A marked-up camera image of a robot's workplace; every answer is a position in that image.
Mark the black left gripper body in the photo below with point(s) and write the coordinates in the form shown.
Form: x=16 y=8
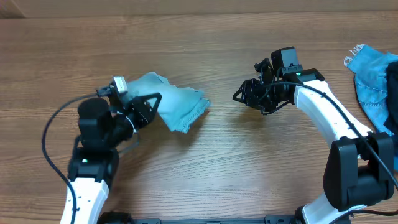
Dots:
x=134 y=113

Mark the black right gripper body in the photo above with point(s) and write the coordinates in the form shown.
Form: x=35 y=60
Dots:
x=261 y=94

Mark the light blue denim shorts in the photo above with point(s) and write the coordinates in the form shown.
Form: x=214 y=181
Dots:
x=179 y=108

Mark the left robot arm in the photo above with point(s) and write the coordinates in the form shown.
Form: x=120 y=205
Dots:
x=95 y=158

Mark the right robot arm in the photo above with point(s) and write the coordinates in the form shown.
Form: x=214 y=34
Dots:
x=359 y=169

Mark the blue denim garment pile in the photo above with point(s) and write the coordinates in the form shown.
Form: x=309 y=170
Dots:
x=375 y=80

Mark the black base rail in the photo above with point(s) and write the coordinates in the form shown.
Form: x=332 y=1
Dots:
x=211 y=221

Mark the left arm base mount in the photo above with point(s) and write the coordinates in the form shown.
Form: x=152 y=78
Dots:
x=115 y=218

